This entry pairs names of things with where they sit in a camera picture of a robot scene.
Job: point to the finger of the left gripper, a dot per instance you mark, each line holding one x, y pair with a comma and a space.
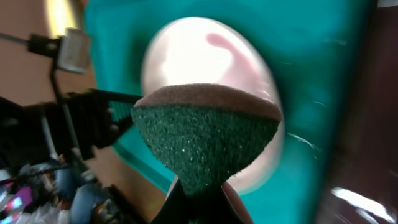
114, 111

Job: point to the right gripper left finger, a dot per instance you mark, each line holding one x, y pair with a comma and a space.
176, 209

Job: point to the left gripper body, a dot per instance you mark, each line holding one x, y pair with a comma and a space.
81, 122

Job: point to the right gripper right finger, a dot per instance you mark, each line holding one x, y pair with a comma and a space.
222, 205

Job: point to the green sponge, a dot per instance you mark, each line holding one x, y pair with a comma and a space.
205, 133

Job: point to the white plate with stain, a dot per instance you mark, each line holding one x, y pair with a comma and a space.
197, 50

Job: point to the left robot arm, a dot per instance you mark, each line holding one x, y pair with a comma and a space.
23, 137

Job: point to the black water tray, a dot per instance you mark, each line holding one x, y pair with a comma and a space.
361, 182

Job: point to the teal plastic serving tray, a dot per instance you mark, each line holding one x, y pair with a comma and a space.
310, 48

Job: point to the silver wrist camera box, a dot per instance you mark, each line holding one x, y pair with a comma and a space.
74, 53

